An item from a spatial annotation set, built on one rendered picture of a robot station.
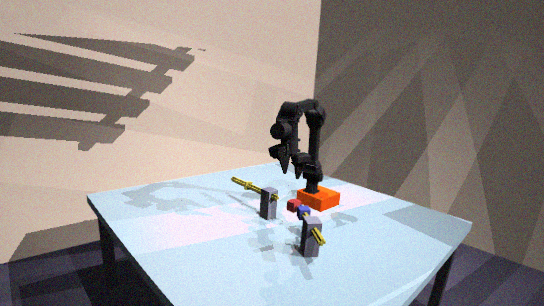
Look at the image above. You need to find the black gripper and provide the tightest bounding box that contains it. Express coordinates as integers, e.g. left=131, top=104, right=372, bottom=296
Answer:
left=277, top=136, right=311, bottom=179

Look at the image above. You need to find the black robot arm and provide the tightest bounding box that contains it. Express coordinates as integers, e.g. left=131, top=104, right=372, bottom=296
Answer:
left=268, top=99, right=326, bottom=195

